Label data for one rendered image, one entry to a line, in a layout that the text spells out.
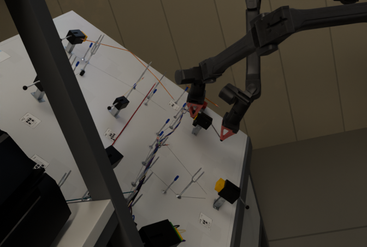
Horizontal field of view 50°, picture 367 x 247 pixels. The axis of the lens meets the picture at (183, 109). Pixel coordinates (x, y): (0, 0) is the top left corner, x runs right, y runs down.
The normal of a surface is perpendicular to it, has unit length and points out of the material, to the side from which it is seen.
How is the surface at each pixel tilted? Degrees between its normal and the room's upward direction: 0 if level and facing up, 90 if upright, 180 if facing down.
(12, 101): 50
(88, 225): 0
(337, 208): 0
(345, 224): 0
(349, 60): 90
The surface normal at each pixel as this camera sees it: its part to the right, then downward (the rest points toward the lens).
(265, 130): -0.10, 0.40
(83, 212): -0.27, -0.89
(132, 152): 0.54, -0.70
